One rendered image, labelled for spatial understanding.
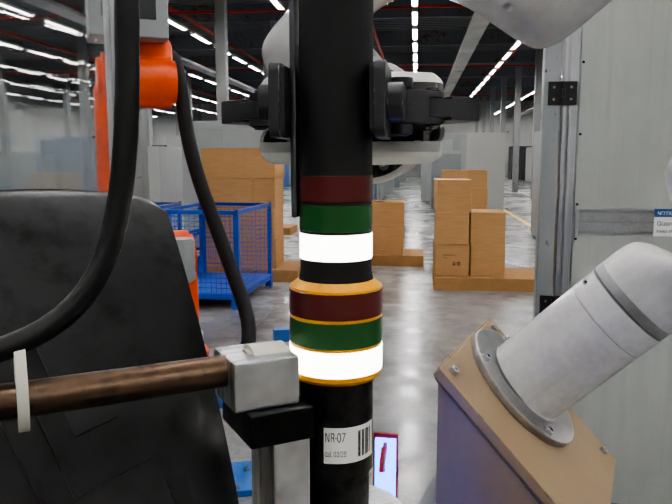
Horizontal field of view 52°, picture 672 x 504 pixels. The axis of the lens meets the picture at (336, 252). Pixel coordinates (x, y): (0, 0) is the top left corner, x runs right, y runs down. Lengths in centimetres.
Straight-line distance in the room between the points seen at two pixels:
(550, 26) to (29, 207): 36
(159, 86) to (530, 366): 363
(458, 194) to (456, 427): 701
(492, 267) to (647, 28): 593
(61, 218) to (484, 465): 61
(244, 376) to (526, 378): 68
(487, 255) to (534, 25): 741
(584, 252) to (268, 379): 190
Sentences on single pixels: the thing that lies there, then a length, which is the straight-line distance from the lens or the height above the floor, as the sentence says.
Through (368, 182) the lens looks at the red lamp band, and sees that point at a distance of 31.
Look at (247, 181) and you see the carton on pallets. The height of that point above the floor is 119.
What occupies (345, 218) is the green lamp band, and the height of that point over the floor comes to 144.
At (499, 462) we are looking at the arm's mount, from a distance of 87.
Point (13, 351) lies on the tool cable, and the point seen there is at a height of 139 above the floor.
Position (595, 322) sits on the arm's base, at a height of 126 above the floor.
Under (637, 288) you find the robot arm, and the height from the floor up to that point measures 131.
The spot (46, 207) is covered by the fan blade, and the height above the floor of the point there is 144.
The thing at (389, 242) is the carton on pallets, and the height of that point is 31.
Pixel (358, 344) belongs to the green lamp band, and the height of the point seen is 138.
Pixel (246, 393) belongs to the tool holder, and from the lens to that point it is 30.
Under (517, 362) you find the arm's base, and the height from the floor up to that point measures 120.
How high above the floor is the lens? 146
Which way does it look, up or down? 8 degrees down
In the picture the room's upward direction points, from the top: straight up
